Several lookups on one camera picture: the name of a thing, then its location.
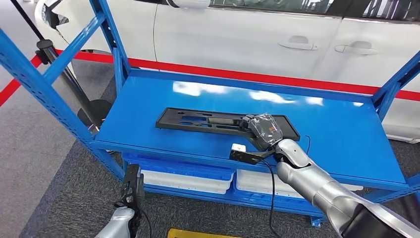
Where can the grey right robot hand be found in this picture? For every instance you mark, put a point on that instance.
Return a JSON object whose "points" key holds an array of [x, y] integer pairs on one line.
{"points": [[265, 131]]}

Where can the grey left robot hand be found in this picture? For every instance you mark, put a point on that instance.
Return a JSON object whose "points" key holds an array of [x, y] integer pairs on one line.
{"points": [[133, 187]]}

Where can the long black plastic car part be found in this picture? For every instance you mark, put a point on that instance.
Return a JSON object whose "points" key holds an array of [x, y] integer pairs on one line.
{"points": [[164, 121]]}

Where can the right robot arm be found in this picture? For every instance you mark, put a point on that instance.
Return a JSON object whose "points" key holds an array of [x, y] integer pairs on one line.
{"points": [[328, 193]]}

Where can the blue metal shelf rack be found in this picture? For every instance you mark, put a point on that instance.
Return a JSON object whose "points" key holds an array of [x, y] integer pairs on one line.
{"points": [[328, 131]]}

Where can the white plastic bin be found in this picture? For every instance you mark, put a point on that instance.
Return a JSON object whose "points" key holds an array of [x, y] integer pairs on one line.
{"points": [[183, 185], [256, 184]]}

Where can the yellow floor tape square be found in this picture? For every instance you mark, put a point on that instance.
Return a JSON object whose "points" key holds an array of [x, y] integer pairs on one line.
{"points": [[174, 234]]}

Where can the red barrier belt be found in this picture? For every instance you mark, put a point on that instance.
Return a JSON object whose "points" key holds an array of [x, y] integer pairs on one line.
{"points": [[229, 75], [13, 87]]}

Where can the black barrier stanchion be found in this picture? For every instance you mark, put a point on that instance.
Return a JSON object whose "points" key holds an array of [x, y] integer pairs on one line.
{"points": [[100, 110]]}

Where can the white car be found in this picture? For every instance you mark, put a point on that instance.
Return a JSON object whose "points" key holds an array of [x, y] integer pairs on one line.
{"points": [[229, 39]]}

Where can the black barrier belt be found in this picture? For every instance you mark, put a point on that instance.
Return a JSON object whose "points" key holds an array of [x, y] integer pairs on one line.
{"points": [[26, 19]]}

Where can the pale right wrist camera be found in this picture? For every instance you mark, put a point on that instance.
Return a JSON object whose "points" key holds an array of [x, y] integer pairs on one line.
{"points": [[238, 148]]}

